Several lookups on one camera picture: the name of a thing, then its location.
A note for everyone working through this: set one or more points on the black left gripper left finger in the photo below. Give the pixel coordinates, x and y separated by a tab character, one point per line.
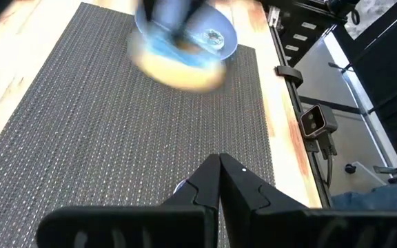
184	224

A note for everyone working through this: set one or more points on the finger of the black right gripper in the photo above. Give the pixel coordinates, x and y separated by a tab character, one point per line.
150	10
188	17

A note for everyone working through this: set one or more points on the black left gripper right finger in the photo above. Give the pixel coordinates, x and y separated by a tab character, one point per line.
253	213

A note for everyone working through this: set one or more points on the white dark-drizzled donut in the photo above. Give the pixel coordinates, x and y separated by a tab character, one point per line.
219	43

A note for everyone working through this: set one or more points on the purple-blue sprinkled donut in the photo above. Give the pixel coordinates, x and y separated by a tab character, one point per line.
179	187

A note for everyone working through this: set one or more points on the blue plate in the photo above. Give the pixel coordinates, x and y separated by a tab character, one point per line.
229	31

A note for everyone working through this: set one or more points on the black equipment box with labels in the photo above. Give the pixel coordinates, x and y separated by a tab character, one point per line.
288	32

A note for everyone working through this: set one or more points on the black knob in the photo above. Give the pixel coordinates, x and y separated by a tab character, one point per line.
350	168

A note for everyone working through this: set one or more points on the person's leg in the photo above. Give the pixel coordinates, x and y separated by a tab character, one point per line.
374	198

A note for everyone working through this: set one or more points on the grey woven placemat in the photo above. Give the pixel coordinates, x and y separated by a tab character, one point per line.
98	131

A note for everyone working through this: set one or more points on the large black panel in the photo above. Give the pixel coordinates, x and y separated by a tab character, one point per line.
384	62

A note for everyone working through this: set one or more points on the grey table-level camera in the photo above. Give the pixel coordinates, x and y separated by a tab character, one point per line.
317	120

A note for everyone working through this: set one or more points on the black rail clamp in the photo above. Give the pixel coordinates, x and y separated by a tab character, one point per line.
289	74

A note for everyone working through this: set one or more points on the black table frame rail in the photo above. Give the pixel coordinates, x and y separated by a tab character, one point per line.
296	96

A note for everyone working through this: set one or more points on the aluminium frame bar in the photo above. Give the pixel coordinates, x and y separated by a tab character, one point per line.
358	89

